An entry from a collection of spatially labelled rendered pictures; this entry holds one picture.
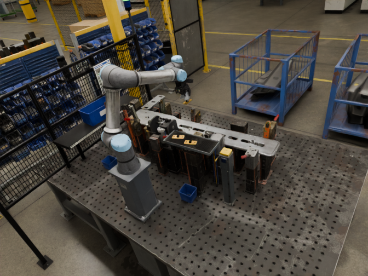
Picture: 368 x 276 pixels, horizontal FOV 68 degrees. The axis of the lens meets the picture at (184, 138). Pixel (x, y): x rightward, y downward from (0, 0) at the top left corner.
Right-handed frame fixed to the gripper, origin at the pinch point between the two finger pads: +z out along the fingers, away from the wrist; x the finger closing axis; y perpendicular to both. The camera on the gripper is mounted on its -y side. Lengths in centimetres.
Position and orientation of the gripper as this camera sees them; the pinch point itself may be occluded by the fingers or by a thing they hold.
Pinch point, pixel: (187, 99)
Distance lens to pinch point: 210.7
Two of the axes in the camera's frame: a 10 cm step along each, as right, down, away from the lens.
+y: -5.2, 6.1, -6.0
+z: 1.8, 7.6, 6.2
